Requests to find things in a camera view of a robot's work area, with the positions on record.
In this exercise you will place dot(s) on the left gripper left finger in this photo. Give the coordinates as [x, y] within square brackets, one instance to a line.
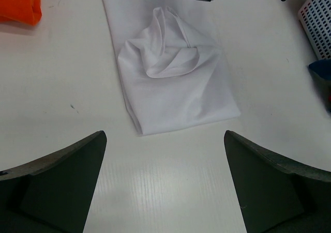
[53, 193]

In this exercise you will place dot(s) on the orange t shirt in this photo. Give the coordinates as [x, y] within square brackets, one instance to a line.
[23, 11]

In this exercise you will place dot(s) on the white t shirt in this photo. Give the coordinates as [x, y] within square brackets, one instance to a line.
[174, 74]

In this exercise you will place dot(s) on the white perforated basket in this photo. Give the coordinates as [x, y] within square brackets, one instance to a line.
[314, 15]

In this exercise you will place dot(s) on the blue printed t shirt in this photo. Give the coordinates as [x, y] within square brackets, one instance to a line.
[322, 68]

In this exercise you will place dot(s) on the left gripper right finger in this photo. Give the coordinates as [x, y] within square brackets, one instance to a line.
[276, 193]

